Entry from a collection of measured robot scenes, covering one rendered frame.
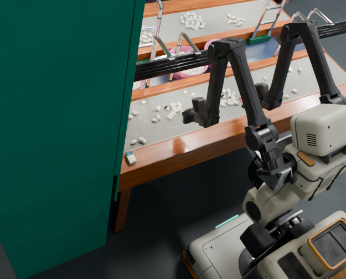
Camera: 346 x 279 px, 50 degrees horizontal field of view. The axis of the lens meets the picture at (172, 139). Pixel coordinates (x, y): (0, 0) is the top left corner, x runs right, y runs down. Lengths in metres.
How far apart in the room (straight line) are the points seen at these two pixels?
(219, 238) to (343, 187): 1.34
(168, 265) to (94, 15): 1.76
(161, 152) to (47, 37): 1.03
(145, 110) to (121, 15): 1.08
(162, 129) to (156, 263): 0.88
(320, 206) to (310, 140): 1.63
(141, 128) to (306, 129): 0.89
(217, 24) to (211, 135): 1.05
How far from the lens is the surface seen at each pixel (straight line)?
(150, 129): 1.98
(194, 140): 1.95
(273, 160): 1.42
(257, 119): 1.41
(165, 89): 2.15
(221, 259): 2.22
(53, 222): 1.85
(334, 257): 1.75
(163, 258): 2.44
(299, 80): 2.63
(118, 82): 1.20
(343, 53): 4.58
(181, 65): 1.86
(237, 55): 1.41
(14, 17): 0.95
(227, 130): 2.06
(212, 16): 2.87
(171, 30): 2.63
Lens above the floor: 2.28
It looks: 52 degrees down
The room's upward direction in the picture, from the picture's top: 18 degrees clockwise
